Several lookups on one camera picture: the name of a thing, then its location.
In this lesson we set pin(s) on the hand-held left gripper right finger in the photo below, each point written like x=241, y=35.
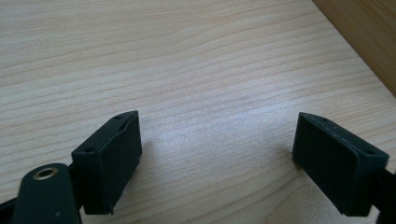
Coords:
x=336, y=161

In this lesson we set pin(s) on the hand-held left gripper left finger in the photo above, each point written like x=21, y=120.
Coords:
x=107, y=161

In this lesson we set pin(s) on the wooden tea box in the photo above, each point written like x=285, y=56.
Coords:
x=370, y=34

